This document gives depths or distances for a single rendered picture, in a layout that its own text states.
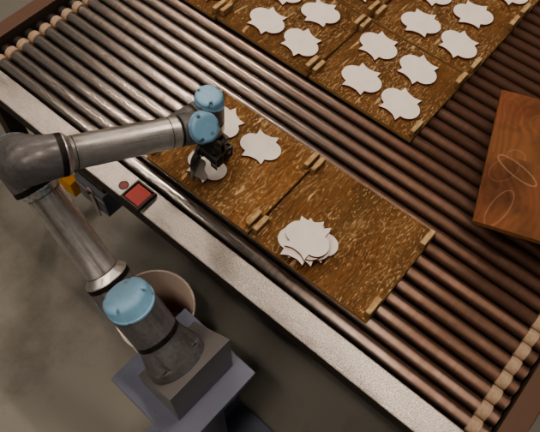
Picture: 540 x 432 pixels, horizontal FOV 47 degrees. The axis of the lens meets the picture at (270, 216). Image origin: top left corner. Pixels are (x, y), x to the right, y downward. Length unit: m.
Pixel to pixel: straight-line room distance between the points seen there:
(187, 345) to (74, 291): 1.39
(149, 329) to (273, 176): 0.66
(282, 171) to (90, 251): 0.66
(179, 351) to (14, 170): 0.54
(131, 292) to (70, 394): 1.27
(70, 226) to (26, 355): 1.33
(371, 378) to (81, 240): 0.80
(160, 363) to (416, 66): 1.31
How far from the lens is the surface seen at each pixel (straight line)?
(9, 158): 1.39
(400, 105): 2.09
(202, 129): 1.44
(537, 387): 1.75
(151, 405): 1.70
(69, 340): 2.75
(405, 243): 1.81
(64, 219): 1.51
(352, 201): 1.85
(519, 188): 1.88
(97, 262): 1.55
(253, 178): 1.87
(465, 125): 2.13
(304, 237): 1.72
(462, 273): 1.84
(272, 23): 2.29
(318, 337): 1.68
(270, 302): 1.71
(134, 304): 1.43
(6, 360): 2.81
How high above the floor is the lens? 2.50
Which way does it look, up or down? 60 degrees down
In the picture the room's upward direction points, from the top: 2 degrees clockwise
